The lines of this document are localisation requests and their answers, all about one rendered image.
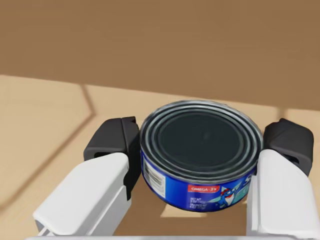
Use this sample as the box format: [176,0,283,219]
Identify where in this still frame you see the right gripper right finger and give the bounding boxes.
[245,117,315,239]

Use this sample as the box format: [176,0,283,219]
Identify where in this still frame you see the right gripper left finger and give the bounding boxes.
[32,115,142,237]

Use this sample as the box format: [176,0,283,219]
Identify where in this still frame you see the blue can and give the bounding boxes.
[139,99,264,213]

